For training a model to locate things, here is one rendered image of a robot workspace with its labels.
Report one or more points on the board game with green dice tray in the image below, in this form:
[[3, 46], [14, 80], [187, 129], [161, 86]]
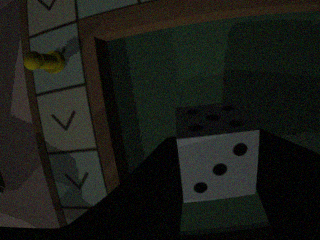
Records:
[[141, 67]]

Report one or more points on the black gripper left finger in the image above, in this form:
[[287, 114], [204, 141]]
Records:
[[145, 206]]

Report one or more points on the yellow pawn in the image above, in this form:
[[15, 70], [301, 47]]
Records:
[[52, 61]]

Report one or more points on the white die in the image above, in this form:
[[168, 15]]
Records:
[[218, 151]]

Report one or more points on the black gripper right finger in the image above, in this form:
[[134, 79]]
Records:
[[288, 183]]

